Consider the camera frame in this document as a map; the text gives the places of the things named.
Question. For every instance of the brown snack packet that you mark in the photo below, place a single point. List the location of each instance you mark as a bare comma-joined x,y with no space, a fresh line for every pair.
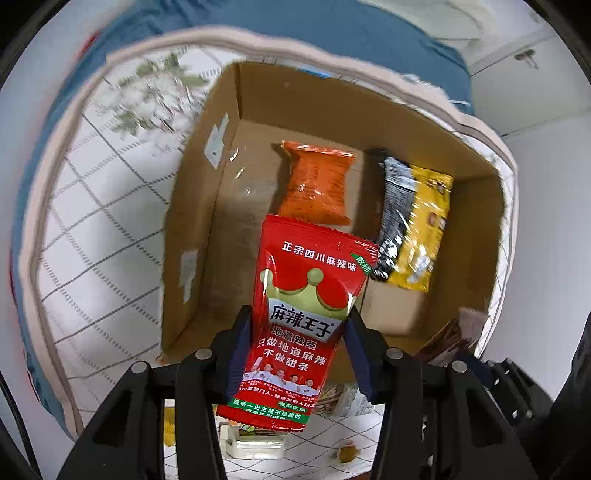
455,337

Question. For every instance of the white green snack packet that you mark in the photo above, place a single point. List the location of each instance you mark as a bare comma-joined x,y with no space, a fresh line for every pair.
251,445

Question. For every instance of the blue bedsheet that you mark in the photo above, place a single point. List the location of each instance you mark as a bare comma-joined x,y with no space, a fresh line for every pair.
323,27

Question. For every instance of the white bedding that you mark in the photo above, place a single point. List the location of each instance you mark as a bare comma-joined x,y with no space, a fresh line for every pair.
429,18

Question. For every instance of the black silver snack packet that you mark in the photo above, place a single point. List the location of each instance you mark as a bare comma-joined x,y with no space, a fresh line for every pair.
395,207

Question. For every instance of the floral checked cloth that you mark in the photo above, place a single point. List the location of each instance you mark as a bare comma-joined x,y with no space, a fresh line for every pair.
101,230

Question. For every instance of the small olive snack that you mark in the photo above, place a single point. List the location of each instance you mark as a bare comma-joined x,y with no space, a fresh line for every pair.
346,453

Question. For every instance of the cardboard box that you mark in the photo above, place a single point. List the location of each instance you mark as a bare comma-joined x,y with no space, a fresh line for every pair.
258,152

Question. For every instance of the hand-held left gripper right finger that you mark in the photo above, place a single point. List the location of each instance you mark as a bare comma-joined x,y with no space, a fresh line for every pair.
361,362

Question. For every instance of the red snack packet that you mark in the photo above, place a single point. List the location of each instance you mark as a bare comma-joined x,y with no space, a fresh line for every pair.
300,323

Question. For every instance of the red cloth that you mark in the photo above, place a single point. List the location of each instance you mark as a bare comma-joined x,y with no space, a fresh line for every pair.
88,44

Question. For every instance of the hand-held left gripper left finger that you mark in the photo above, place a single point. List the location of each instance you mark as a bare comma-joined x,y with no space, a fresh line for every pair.
238,360

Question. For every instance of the small yellow snack packet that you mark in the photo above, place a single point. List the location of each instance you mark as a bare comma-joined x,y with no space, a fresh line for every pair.
168,427

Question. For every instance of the orange snack packet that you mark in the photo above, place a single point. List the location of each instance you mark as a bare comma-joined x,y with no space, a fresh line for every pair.
318,184

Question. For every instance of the striped snack packet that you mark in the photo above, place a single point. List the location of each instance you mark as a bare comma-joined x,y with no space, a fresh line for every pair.
334,400

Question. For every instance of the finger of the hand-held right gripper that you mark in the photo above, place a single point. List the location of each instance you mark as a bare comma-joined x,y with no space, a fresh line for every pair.
519,392

